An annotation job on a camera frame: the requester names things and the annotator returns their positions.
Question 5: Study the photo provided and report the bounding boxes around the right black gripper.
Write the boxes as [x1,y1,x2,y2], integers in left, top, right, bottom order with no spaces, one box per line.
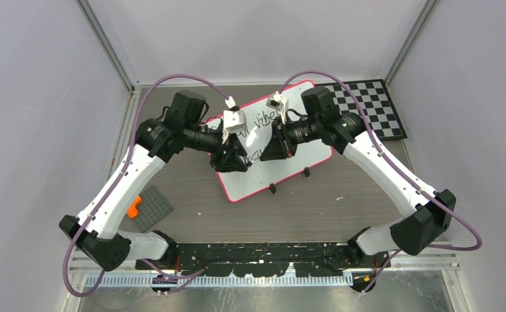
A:
[260,114,321,161]

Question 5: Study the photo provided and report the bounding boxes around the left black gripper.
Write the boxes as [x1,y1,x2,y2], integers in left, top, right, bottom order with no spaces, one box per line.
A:
[184,123,248,172]

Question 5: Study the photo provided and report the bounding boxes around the pink framed whiteboard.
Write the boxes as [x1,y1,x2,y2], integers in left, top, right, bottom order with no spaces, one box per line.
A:
[216,95,334,203]

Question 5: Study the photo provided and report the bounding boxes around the black whiteboard marker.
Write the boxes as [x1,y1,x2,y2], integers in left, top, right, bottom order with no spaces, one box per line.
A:
[244,157,260,167]

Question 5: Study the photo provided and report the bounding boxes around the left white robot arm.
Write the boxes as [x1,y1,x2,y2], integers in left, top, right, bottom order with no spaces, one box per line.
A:
[59,90,249,272]

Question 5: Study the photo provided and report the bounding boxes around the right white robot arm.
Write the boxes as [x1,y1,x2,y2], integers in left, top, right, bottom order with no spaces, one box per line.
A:
[260,86,457,267]

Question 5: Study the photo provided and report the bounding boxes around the grey studded baseplate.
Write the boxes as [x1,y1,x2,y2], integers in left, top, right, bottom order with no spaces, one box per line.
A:
[131,186,173,233]

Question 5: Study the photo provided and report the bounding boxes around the black white checkerboard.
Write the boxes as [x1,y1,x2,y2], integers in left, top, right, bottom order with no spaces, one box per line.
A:
[324,79,407,141]

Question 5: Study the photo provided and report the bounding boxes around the orange curved pipe piece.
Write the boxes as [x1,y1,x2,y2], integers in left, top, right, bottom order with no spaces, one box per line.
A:
[127,196,142,218]

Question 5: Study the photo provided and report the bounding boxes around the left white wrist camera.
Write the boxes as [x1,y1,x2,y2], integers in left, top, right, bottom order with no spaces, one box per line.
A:
[222,96,247,144]

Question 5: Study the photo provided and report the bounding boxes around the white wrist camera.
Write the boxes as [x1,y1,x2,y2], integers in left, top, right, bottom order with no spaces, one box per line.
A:
[266,91,289,124]
[222,96,247,144]

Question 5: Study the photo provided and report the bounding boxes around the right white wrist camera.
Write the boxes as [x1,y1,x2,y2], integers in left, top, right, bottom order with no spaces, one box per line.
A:
[266,91,289,124]

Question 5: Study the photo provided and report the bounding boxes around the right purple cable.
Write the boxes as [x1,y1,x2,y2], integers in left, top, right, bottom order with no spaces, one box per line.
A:
[278,70,483,295]

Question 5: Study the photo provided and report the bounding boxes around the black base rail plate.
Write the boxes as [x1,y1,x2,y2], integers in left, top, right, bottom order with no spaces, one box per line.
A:
[135,242,389,278]

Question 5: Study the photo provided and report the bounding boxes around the white slotted cable duct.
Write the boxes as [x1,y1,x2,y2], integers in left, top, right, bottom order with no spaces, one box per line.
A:
[99,272,353,288]

